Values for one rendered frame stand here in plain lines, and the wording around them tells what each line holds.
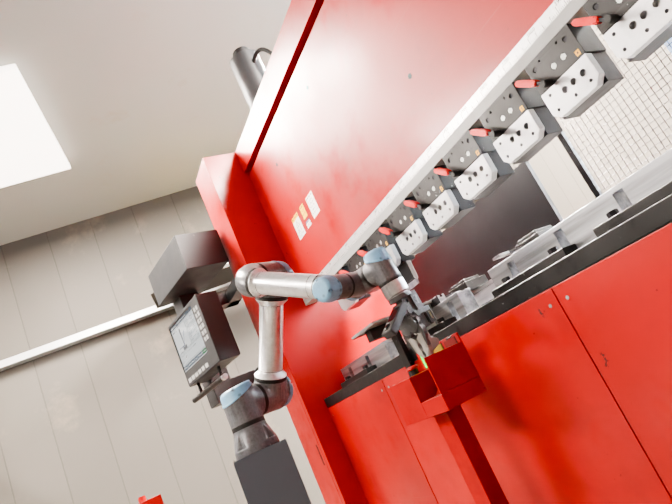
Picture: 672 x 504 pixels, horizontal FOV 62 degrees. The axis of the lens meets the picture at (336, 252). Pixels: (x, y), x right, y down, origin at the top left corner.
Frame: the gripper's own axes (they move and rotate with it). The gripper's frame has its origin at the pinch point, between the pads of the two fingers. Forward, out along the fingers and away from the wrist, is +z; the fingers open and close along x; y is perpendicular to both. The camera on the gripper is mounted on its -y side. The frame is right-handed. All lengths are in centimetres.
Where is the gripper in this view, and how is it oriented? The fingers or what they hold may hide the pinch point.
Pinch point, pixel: (429, 359)
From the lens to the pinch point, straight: 162.5
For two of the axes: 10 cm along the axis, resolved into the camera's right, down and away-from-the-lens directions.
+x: -4.7, 4.5, 7.6
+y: 7.5, -2.6, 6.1
